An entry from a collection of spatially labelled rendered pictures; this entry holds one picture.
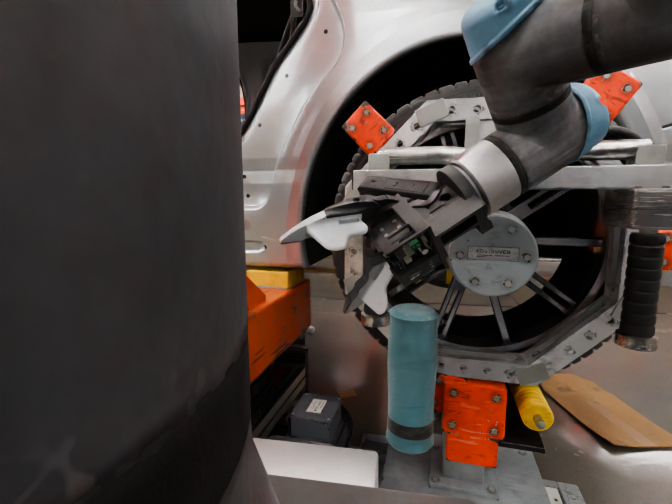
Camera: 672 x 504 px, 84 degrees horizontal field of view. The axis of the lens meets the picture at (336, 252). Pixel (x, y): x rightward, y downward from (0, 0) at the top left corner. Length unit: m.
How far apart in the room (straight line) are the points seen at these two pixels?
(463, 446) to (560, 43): 0.74
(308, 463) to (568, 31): 0.37
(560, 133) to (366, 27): 0.72
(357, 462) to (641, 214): 0.45
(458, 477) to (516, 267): 0.66
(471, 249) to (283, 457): 0.44
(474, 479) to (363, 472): 0.89
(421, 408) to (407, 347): 0.12
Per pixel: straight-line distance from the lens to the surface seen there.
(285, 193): 1.06
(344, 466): 0.27
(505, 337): 0.93
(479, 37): 0.41
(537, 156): 0.44
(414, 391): 0.71
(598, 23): 0.38
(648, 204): 0.59
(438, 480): 1.13
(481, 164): 0.42
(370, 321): 0.57
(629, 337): 0.61
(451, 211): 0.41
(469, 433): 0.89
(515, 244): 0.63
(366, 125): 0.78
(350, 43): 1.07
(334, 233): 0.39
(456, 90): 0.87
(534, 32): 0.40
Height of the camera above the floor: 0.94
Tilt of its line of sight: 8 degrees down
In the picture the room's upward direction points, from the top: straight up
